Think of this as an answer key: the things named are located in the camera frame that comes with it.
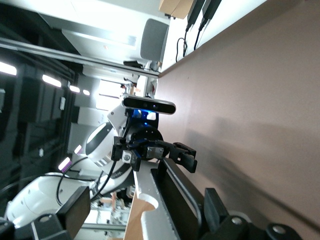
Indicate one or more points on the black power adapter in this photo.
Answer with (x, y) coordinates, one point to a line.
(195, 12)
(210, 11)

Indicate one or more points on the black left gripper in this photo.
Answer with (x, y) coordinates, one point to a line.
(147, 140)

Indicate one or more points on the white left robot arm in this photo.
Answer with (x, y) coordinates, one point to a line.
(32, 197)

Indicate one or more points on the grey office chair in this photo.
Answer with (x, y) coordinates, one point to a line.
(153, 40)

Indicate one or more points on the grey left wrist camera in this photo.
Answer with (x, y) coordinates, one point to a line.
(147, 105)

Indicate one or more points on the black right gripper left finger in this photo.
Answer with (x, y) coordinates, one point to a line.
(77, 210)

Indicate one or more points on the brown cardboard box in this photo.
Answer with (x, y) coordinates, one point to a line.
(175, 8)

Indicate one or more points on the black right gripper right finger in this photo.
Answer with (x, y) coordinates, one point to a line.
(215, 210)

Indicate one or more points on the brown paper table cover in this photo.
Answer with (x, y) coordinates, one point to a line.
(250, 100)

